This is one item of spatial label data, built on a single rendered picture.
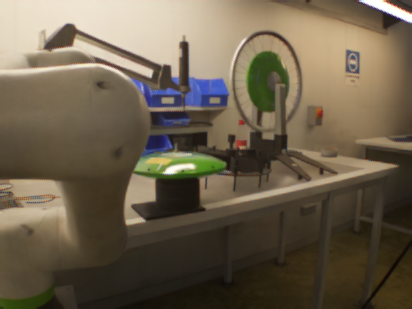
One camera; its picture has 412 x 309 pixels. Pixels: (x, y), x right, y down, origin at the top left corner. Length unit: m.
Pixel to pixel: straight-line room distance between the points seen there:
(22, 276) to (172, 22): 1.72
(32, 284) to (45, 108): 0.47
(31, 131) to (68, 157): 0.04
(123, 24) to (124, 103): 1.68
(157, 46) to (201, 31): 0.33
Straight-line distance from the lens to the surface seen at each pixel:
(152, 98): 1.78
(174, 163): 0.97
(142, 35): 2.02
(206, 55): 2.21
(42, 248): 0.69
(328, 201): 1.65
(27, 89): 0.33
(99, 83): 0.33
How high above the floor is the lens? 1.26
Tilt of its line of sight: 9 degrees down
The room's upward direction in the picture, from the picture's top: straight up
